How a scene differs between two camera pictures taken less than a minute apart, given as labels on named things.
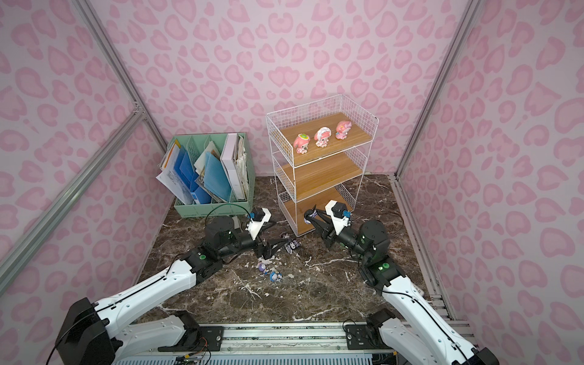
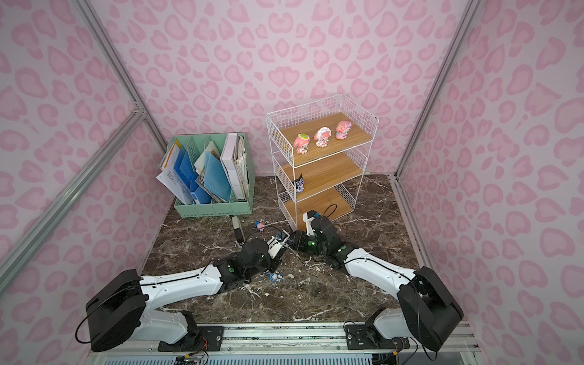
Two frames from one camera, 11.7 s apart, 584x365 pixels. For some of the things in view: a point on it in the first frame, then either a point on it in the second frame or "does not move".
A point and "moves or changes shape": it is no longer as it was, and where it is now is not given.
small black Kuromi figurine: [310, 214] moves or changes shape
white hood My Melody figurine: [322, 137] does not move
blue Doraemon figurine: [274, 277] does not move
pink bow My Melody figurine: [342, 130] does not move
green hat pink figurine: [301, 143] does not move
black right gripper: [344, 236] to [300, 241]
